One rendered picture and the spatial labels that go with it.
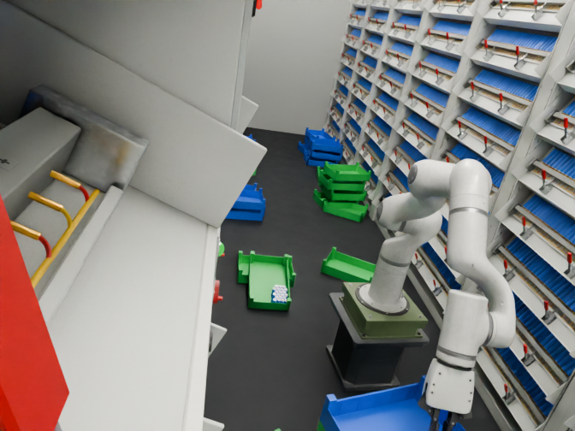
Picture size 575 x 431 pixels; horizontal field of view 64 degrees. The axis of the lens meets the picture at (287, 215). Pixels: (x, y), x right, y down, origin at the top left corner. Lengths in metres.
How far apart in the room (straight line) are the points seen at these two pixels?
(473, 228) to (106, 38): 1.02
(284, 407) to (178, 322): 1.71
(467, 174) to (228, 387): 1.20
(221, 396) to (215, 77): 1.70
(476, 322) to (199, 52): 0.96
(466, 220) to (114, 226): 1.02
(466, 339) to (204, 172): 0.93
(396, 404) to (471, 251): 0.44
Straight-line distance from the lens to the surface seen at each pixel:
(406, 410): 1.31
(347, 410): 1.23
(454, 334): 1.10
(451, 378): 1.14
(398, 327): 1.84
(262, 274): 2.43
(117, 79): 0.23
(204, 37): 0.22
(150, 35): 0.22
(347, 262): 2.84
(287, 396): 1.91
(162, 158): 0.23
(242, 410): 1.84
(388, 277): 1.80
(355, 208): 3.61
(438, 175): 1.35
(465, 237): 1.15
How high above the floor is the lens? 1.36
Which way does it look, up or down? 24 degrees down
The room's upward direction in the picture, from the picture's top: 11 degrees clockwise
